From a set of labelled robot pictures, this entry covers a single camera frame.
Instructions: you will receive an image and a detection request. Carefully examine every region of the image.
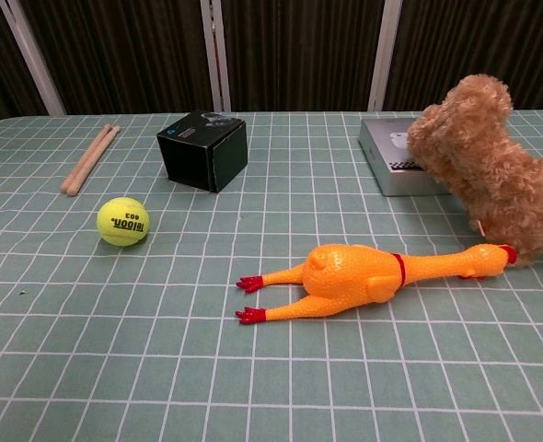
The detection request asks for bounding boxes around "green checked tablecloth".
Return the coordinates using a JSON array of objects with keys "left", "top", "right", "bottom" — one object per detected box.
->
[{"left": 0, "top": 110, "right": 543, "bottom": 442}]

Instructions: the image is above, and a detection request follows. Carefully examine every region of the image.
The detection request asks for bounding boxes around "white partition frame post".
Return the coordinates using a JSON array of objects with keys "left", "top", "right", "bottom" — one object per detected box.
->
[
  {"left": 0, "top": 0, "right": 67, "bottom": 118},
  {"left": 367, "top": 0, "right": 403, "bottom": 113},
  {"left": 199, "top": 0, "right": 233, "bottom": 113}
]

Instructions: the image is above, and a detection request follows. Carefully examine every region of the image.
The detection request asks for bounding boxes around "white earbuds box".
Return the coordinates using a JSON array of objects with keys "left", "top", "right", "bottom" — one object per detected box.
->
[{"left": 357, "top": 117, "right": 455, "bottom": 198}]

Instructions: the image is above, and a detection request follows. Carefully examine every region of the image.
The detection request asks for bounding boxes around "brown teddy bear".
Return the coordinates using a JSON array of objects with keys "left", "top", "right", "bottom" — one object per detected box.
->
[{"left": 405, "top": 73, "right": 543, "bottom": 270}]

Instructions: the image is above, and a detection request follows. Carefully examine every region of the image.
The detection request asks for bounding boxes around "orange rubber chicken toy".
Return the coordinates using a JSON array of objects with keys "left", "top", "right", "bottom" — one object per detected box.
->
[{"left": 235, "top": 242, "right": 518, "bottom": 327}]

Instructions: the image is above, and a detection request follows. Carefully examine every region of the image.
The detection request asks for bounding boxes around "black cardboard box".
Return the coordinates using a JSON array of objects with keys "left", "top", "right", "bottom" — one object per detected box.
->
[{"left": 156, "top": 110, "right": 249, "bottom": 195}]

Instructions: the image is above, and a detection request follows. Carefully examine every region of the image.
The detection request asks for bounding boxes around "yellow tennis ball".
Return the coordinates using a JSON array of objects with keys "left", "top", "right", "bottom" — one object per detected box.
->
[{"left": 97, "top": 196, "right": 151, "bottom": 248}]

